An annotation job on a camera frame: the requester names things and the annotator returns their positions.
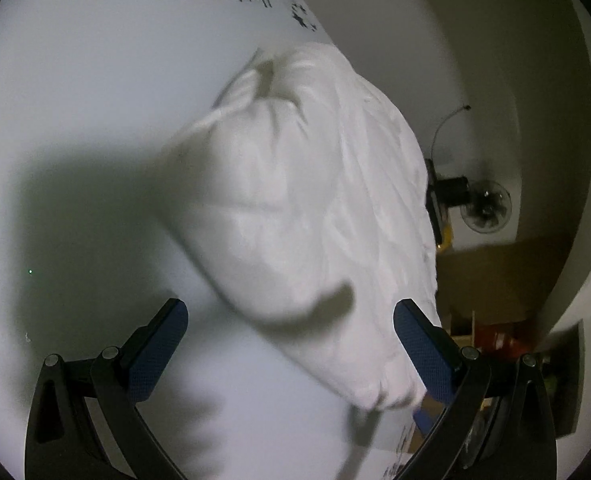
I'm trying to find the brown wooden panel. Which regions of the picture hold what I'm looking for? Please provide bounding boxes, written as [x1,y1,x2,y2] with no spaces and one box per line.
[435,237,579,333]

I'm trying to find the black electric fan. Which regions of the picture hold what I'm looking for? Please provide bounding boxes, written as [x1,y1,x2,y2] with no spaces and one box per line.
[433,174,514,235]

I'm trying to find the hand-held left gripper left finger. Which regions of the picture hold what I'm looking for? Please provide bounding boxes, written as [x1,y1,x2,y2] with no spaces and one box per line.
[26,298,190,480]

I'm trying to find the white wall cable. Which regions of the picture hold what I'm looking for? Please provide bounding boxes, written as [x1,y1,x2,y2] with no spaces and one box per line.
[432,104,473,162]

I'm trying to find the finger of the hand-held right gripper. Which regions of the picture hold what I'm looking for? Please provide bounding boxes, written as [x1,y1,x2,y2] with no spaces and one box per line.
[412,394,445,435]

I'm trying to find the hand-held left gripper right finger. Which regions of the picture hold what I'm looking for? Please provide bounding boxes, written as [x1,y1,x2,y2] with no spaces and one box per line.
[393,298,559,480]

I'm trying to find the red container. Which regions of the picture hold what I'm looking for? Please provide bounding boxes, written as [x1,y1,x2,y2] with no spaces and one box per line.
[475,324,529,358]

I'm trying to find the white puffer jacket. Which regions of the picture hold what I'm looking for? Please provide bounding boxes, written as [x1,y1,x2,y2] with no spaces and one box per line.
[150,42,442,412]

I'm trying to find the light blue printed table cover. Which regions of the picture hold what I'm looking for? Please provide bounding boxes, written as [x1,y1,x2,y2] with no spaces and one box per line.
[0,0,443,480]

